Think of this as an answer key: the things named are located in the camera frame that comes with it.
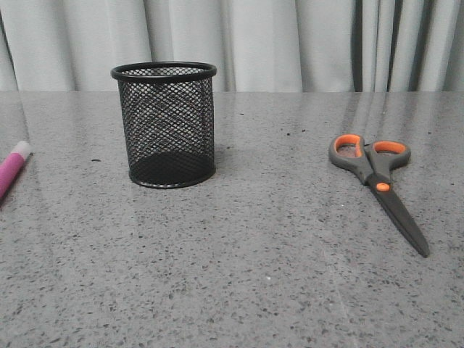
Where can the light grey curtain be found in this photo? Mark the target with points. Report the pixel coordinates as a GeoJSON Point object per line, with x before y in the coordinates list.
{"type": "Point", "coordinates": [288, 46]}

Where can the black mesh pen holder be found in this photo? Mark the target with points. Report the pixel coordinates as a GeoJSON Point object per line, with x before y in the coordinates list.
{"type": "Point", "coordinates": [168, 122]}

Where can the grey orange scissors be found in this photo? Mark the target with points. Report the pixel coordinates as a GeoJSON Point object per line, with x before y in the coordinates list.
{"type": "Point", "coordinates": [373, 164]}

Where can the pink highlighter pen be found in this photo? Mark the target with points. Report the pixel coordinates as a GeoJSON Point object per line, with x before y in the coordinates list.
{"type": "Point", "coordinates": [12, 165]}

